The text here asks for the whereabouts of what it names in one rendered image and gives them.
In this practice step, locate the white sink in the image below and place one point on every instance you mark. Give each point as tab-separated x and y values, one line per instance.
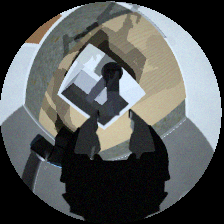
80	80

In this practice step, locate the black mixer tap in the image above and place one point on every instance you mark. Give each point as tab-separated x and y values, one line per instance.
112	71

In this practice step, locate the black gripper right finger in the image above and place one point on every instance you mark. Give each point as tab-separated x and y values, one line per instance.
147	144

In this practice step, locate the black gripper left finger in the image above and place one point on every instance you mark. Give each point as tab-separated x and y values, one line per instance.
82	145

